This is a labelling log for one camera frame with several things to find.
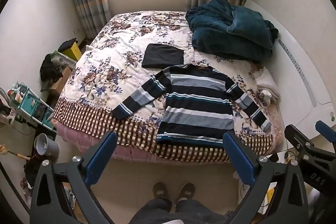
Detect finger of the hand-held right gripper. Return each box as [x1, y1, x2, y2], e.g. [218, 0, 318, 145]
[316, 121, 336, 143]
[285, 124, 315, 155]

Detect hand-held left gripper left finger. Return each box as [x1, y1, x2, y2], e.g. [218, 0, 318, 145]
[29, 131, 117, 224]

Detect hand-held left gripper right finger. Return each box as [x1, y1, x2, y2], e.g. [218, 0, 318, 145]
[223, 132, 309, 224]

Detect striped knit sweater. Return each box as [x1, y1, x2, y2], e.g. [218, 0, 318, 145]
[112, 64, 272, 148]

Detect black garment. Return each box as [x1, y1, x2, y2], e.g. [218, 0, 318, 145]
[142, 43, 184, 69]

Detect dark clothes pile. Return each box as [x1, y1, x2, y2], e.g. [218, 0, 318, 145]
[40, 53, 63, 83]

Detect white headboard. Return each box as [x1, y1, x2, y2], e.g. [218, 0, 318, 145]
[244, 0, 335, 153]

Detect pink mattress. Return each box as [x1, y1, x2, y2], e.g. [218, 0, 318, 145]
[56, 106, 285, 161]

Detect white sock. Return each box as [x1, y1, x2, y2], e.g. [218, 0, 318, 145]
[260, 90, 272, 104]

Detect grey bucket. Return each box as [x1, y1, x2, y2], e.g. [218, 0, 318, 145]
[34, 133, 59, 159]

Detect person's right shoe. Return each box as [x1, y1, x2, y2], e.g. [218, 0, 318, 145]
[176, 182, 196, 201]

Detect person's shoe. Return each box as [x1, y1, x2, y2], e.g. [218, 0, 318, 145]
[176, 182, 196, 201]
[153, 182, 168, 199]

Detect white towel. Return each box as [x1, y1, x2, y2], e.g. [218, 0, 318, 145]
[256, 68, 280, 98]

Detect person's left shoe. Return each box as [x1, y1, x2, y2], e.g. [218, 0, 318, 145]
[153, 182, 168, 199]

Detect person's legs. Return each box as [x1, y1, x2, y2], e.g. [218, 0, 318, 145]
[129, 198, 229, 224]

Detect cardboard box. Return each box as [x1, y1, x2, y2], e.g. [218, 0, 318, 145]
[49, 67, 72, 97]

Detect teal shelf rack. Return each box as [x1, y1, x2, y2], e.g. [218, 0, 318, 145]
[8, 82, 57, 132]

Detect yellow box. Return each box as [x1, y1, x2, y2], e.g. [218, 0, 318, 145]
[61, 42, 80, 62]

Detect black cloth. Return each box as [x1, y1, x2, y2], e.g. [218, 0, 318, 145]
[58, 38, 78, 52]

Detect floral bed blanket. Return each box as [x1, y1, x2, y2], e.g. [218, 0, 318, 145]
[51, 11, 285, 163]

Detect teal plush blanket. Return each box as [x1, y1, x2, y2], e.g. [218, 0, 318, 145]
[185, 0, 279, 62]

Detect wooden handle tool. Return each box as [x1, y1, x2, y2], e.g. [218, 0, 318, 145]
[0, 145, 30, 161]

